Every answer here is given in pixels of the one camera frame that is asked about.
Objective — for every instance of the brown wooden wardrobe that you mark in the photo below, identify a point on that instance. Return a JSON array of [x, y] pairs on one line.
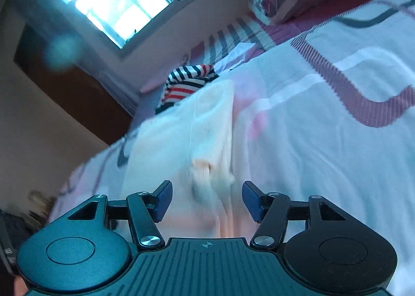
[[74, 88]]

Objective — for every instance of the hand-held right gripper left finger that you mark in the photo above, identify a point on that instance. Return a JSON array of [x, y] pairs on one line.
[[164, 200]]

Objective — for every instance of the pink and white patterned bedsheet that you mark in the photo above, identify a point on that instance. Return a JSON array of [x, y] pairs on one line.
[[324, 153]]

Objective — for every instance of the white cloth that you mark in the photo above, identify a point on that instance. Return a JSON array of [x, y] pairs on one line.
[[240, 54]]

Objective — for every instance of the red navy striped garment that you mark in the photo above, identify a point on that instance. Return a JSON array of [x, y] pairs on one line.
[[184, 83]]

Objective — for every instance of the bright window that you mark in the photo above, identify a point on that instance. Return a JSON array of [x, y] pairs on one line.
[[110, 1]]

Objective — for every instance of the white small garment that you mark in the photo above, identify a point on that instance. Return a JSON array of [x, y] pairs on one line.
[[181, 140]]

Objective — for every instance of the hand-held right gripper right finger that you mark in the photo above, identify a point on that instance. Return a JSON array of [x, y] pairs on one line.
[[251, 200]]

